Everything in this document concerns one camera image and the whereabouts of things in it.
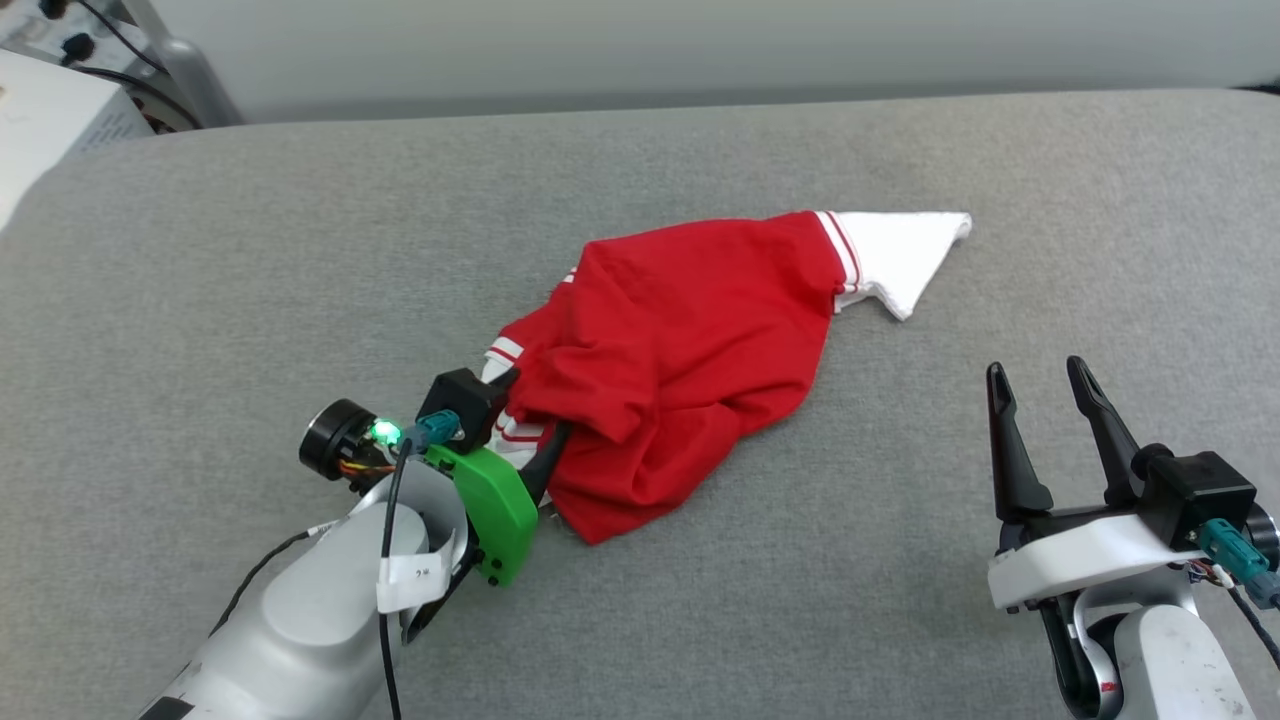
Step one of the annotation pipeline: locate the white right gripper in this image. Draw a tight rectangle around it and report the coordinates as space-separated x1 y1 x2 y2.
986 355 1211 614

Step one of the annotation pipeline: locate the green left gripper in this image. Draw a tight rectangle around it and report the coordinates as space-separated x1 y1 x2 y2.
424 423 575 589

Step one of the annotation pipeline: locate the red and white t-shirt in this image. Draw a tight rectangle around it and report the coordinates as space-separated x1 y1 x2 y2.
480 210 973 547

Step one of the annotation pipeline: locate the white metal cabinet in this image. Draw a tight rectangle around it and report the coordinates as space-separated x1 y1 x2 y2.
0 47 158 233

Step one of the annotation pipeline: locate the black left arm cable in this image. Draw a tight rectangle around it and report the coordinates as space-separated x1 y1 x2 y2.
378 412 463 720

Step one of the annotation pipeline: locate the teal-plug right arm cable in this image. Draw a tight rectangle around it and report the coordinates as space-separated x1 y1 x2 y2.
1185 518 1280 671

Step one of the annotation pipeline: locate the grey metal post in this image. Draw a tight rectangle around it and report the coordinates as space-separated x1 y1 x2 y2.
118 0 246 131

